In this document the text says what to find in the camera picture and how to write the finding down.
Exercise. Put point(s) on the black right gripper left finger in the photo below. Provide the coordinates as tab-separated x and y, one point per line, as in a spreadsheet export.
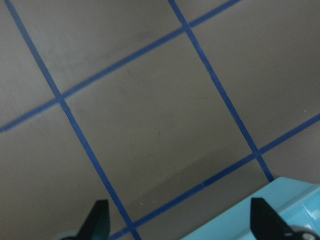
97	225

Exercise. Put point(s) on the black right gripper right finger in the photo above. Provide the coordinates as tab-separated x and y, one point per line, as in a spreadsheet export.
266	224

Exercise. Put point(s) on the teal plastic bin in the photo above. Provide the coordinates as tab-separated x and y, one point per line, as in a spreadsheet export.
297	202

